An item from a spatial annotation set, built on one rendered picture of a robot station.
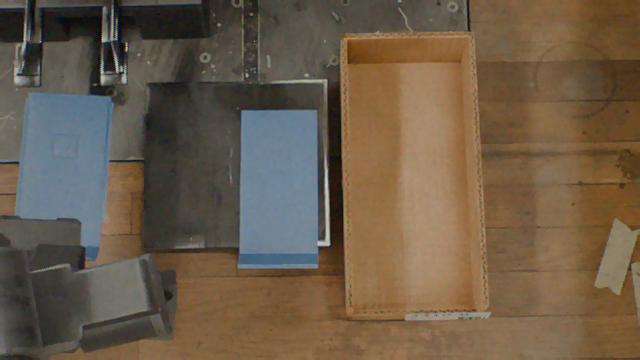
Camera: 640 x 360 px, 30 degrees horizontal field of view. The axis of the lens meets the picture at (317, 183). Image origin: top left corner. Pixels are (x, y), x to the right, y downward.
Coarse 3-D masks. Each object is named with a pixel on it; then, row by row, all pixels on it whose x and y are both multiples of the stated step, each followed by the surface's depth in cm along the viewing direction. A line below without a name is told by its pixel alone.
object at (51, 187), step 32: (32, 96) 105; (64, 96) 106; (96, 96) 106; (32, 128) 104; (64, 128) 105; (96, 128) 105; (32, 160) 104; (64, 160) 104; (96, 160) 104; (32, 192) 103; (64, 192) 103; (96, 192) 103; (96, 224) 103; (96, 256) 100
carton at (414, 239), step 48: (384, 48) 112; (432, 48) 112; (384, 96) 115; (432, 96) 115; (384, 144) 114; (432, 144) 114; (384, 192) 113; (432, 192) 113; (480, 192) 106; (384, 240) 111; (432, 240) 111; (480, 240) 105; (384, 288) 110; (432, 288) 110; (480, 288) 105
